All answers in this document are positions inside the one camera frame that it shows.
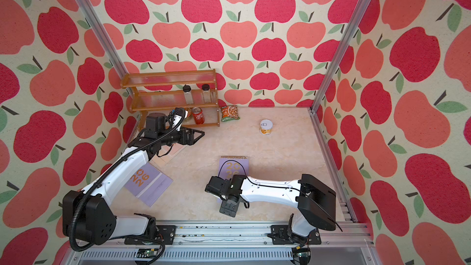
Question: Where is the aluminium corner post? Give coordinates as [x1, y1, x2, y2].
[310, 0, 385, 113]
[76, 0, 128, 79]

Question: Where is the left glass spice jar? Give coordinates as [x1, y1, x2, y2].
[182, 85, 194, 105]

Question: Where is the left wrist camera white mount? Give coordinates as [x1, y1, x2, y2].
[169, 108, 186, 131]

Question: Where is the wooden three-tier shelf rack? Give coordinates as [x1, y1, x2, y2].
[121, 69, 220, 130]

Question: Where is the right glass spice jar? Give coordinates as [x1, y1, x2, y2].
[201, 83, 212, 104]

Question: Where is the aluminium front rail frame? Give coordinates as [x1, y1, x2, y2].
[59, 222, 381, 265]

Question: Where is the pink calendar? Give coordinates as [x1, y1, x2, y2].
[150, 144, 186, 168]

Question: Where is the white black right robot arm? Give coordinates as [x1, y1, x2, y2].
[205, 174, 340, 245]

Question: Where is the small yellow pull-tab can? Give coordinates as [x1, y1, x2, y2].
[260, 119, 274, 135]

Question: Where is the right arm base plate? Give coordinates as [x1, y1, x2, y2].
[267, 225, 321, 247]

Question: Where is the left aluminium corner post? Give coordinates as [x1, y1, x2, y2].
[76, 0, 128, 79]

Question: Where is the right aluminium corner post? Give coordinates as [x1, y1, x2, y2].
[310, 0, 385, 113]

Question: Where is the green orange snack packet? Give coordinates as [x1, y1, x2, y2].
[222, 105, 240, 122]

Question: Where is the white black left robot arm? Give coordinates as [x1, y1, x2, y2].
[62, 107, 204, 252]

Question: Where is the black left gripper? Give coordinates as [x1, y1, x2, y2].
[158, 124, 204, 146]

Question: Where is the glass spice jar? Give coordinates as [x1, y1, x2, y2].
[201, 83, 212, 104]
[182, 85, 194, 105]

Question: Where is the purple calendar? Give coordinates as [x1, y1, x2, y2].
[125, 163, 173, 207]
[217, 156, 249, 179]

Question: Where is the flat red tin can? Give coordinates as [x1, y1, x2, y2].
[184, 108, 193, 120]

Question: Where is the red soda can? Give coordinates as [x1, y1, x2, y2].
[191, 107, 205, 125]

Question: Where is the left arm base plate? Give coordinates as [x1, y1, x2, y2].
[125, 225, 176, 245]

